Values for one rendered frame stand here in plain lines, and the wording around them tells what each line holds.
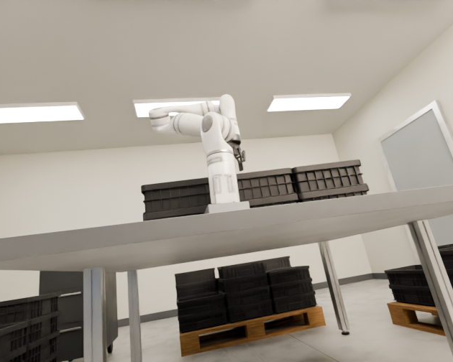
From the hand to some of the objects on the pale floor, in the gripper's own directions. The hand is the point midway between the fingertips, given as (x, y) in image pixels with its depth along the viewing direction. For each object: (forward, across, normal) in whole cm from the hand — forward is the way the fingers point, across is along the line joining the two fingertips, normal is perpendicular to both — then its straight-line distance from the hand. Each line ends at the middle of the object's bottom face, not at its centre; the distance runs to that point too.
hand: (236, 166), depth 121 cm
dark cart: (+98, +21, +202) cm, 226 cm away
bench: (+100, +25, +11) cm, 104 cm away
